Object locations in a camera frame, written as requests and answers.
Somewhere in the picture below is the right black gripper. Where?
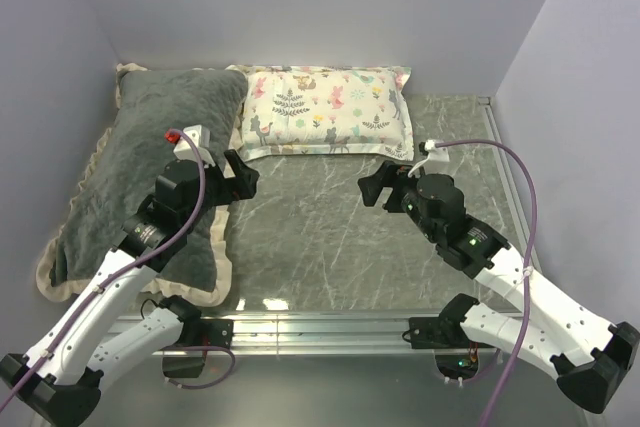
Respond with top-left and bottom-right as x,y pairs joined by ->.
358,159 -> 441,243

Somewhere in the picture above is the grey plush pillowcase cream ruffle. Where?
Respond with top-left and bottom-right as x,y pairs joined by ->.
35,64 -> 248,307

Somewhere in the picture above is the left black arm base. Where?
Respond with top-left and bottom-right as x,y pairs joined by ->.
161,318 -> 234,381

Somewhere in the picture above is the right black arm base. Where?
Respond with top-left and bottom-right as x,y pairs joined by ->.
401,317 -> 502,387

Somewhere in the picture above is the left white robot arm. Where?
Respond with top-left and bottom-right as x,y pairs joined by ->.
1,150 -> 259,426

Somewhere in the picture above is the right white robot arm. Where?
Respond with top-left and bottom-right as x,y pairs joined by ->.
358,161 -> 639,414

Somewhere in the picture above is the animal print pillow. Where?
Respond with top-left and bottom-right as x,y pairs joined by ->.
229,65 -> 414,161

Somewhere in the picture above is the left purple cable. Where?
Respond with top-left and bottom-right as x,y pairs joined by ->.
0,128 -> 237,411

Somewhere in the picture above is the purple cable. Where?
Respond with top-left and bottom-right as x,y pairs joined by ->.
433,140 -> 537,427
0,128 -> 237,411

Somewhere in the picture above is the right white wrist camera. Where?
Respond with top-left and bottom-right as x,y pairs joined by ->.
408,139 -> 450,177

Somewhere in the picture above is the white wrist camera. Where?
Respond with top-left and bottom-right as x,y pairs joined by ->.
408,139 -> 450,177
165,125 -> 216,166

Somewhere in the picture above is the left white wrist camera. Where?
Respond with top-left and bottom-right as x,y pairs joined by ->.
165,125 -> 216,166

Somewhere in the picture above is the aluminium mounting rail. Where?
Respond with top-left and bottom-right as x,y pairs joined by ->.
107,314 -> 501,356

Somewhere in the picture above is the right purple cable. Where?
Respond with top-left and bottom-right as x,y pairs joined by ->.
433,140 -> 537,427

